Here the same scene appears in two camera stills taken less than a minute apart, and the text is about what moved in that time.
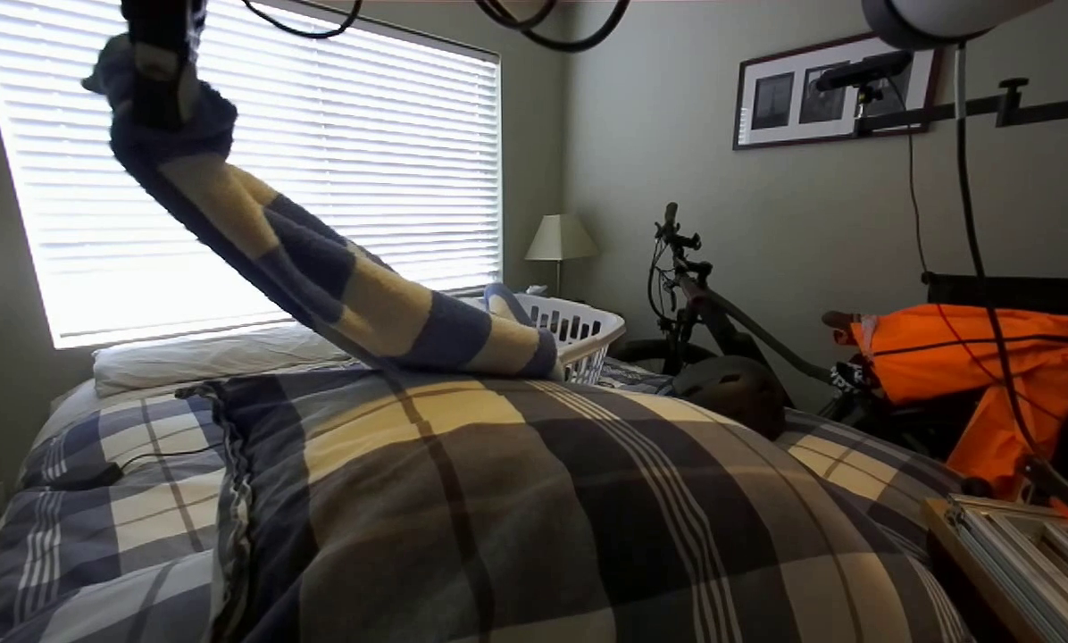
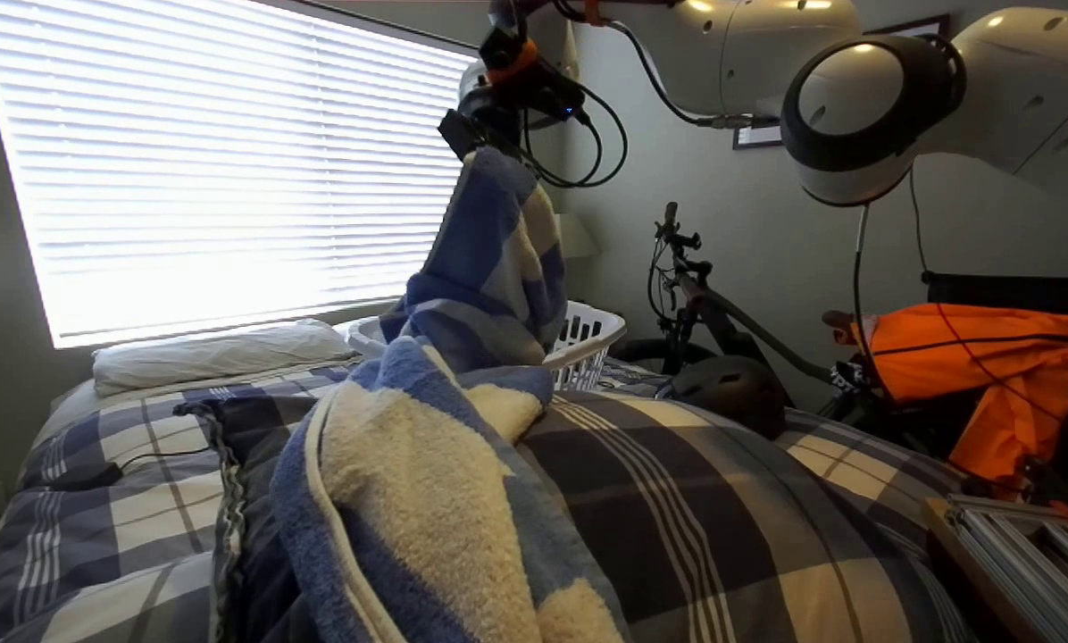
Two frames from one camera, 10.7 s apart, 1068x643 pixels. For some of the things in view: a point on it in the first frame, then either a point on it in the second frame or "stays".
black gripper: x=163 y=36 → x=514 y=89
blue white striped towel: x=379 y=305 → x=406 y=499
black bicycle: x=685 y=301 stays
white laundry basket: x=579 y=330 stays
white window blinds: x=387 y=139 stays
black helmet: x=742 y=389 stays
